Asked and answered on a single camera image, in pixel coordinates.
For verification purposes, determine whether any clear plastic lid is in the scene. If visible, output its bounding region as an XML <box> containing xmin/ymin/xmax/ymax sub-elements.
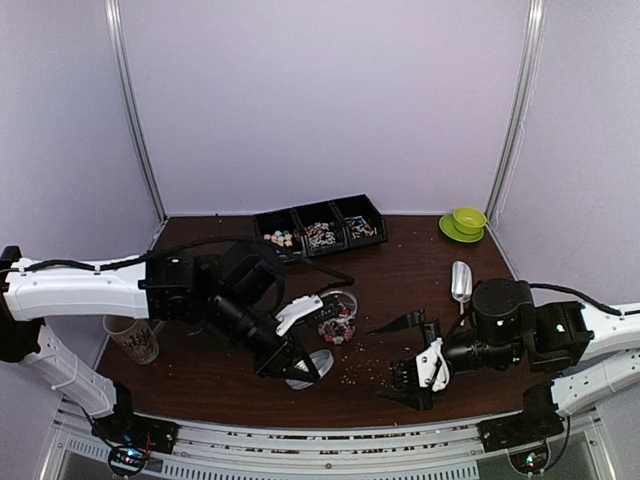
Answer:
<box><xmin>285</xmin><ymin>349</ymin><xmax>334</xmax><ymax>391</ymax></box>

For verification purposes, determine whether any clear plastic cup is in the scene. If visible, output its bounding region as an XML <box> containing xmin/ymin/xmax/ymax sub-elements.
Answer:
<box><xmin>317</xmin><ymin>290</ymin><xmax>358</xmax><ymax>345</ymax></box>

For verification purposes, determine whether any metal scoop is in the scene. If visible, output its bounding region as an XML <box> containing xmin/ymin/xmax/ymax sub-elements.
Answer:
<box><xmin>450</xmin><ymin>260</ymin><xmax>473</xmax><ymax>315</ymax></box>

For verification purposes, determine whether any black three-compartment candy tray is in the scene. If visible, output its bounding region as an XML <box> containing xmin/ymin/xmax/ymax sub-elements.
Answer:
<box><xmin>254</xmin><ymin>194</ymin><xmax>388</xmax><ymax>258</ymax></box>

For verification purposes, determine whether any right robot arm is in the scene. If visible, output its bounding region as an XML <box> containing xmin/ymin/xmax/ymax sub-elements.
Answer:
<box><xmin>376</xmin><ymin>279</ymin><xmax>639</xmax><ymax>442</ymax></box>

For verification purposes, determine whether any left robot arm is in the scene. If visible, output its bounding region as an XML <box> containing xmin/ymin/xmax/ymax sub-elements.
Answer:
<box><xmin>1</xmin><ymin>237</ymin><xmax>323</xmax><ymax>444</ymax></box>

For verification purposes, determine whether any green saucer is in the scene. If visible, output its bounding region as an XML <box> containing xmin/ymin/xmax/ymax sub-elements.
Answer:
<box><xmin>438</xmin><ymin>214</ymin><xmax>485</xmax><ymax>244</ymax></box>

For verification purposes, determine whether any green bowl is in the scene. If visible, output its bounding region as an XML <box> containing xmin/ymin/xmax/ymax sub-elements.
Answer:
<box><xmin>452</xmin><ymin>207</ymin><xmax>487</xmax><ymax>235</ymax></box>

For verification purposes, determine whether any cream floral mug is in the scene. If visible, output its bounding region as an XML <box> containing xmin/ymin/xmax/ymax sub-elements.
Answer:
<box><xmin>102</xmin><ymin>316</ymin><xmax>165</xmax><ymax>365</ymax></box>

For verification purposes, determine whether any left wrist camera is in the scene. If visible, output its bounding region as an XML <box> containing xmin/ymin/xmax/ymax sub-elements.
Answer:
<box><xmin>276</xmin><ymin>295</ymin><xmax>341</xmax><ymax>337</ymax></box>

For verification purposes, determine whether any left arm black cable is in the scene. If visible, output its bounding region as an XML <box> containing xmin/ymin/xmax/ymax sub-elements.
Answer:
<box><xmin>0</xmin><ymin>237</ymin><xmax>356</xmax><ymax>301</ymax></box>

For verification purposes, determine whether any front aluminium rail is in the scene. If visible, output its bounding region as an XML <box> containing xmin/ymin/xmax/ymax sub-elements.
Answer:
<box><xmin>35</xmin><ymin>401</ymin><xmax>617</xmax><ymax>479</ymax></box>

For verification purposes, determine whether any right aluminium frame post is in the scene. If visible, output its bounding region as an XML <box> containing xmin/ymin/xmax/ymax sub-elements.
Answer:
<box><xmin>485</xmin><ymin>0</ymin><xmax>548</xmax><ymax>228</ymax></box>

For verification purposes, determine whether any aluminium frame post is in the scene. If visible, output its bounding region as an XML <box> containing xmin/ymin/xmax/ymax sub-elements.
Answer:
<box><xmin>485</xmin><ymin>0</ymin><xmax>548</xmax><ymax>228</ymax></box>
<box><xmin>104</xmin><ymin>0</ymin><xmax>167</xmax><ymax>223</ymax></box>

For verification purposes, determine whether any left aluminium frame post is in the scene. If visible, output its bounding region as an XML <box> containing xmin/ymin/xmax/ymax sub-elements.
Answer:
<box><xmin>104</xmin><ymin>0</ymin><xmax>167</xmax><ymax>223</ymax></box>

